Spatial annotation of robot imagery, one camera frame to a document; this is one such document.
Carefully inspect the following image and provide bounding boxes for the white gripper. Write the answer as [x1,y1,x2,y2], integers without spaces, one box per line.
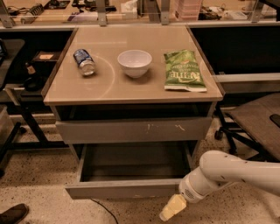
[159,170,216,221]

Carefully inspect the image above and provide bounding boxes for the grey drawer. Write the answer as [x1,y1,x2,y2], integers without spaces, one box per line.
[56,117,212,144]
[66,142,192,200]

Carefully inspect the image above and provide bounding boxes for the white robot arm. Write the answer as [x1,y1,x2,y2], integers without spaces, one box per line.
[159,150,280,221]

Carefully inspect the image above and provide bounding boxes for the grey top drawer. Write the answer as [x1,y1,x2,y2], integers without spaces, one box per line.
[56,117,212,144]

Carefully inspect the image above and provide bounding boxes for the grey drawer cabinet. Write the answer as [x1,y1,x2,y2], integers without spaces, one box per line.
[40,24,225,165]

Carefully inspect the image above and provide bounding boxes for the black office chair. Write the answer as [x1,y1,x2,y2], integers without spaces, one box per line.
[214,93,280,162]

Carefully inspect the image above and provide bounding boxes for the green chip bag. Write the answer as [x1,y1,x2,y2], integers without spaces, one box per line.
[164,49,207,93]

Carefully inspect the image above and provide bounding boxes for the white bowl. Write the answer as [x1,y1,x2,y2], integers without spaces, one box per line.
[117,50,152,78]

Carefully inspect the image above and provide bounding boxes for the dark shoe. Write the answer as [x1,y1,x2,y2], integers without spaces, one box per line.
[0,203,29,224]

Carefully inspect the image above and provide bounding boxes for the blue soda can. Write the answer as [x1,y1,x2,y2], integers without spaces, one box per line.
[73,49,95,76]

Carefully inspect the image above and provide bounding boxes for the pink stacked trays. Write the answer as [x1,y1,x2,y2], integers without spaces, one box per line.
[174,0,202,21]

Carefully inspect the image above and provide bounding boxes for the white tissue box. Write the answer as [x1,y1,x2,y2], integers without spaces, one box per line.
[121,0,137,19]

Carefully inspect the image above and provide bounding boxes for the black floor cable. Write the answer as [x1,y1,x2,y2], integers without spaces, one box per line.
[90,199,120,224]

